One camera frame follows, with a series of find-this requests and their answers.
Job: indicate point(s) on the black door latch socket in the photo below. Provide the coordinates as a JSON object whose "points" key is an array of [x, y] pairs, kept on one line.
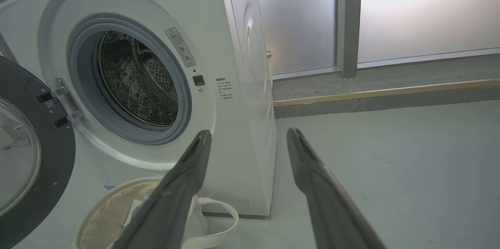
{"points": [[198, 80]]}

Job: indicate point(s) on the metal door hinge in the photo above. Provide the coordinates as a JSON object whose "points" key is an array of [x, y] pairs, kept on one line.
{"points": [[62, 92]]}

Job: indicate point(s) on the warning sticker with triangle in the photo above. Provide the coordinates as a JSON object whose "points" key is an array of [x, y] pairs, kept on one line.
{"points": [[180, 47]]}

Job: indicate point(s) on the frosted glass panel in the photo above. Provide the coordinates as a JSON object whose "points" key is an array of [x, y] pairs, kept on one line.
{"points": [[429, 10], [297, 18]]}

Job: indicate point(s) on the steel perforated drum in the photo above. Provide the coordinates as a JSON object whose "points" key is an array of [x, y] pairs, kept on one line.
{"points": [[136, 81]]}

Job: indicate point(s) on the cream fabric laundry basket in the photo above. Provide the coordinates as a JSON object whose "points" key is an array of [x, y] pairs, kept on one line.
{"points": [[105, 214]]}

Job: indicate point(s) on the blue patterned garment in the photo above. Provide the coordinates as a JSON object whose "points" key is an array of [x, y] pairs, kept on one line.
{"points": [[138, 210]]}

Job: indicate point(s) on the wooden floor strip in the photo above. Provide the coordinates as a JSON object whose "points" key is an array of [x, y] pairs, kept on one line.
{"points": [[390, 92]]}

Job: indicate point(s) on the grey window frame post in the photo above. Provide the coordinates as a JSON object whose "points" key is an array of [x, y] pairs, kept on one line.
{"points": [[349, 22]]}

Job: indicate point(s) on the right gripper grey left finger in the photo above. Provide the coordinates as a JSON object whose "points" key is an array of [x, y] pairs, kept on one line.
{"points": [[172, 202]]}

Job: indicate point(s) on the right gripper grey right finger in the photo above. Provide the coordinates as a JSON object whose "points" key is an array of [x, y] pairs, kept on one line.
{"points": [[328, 202]]}

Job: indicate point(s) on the round drain filter cover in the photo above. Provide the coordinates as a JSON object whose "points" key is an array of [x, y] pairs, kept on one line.
{"points": [[231, 201]]}

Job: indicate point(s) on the dark round washer door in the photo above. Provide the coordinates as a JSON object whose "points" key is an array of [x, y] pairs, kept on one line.
{"points": [[54, 163]]}

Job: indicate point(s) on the white washing machine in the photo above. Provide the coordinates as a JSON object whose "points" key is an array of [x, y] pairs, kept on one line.
{"points": [[218, 26]]}

